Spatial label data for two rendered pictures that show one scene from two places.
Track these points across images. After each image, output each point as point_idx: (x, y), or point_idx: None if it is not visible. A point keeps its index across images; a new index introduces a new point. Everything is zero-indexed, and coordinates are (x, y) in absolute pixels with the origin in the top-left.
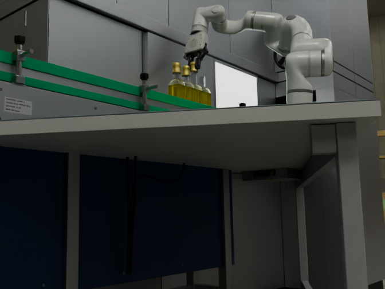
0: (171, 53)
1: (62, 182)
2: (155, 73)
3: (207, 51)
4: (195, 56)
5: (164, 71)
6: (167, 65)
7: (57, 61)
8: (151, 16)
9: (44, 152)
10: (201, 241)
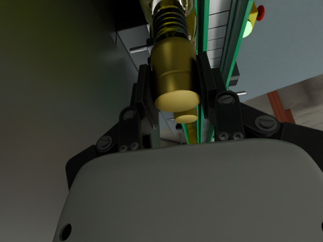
0: (41, 212)
1: None
2: (112, 119)
3: (321, 139)
4: (132, 159)
5: (90, 118)
6: (76, 142)
7: (158, 147)
8: None
9: None
10: None
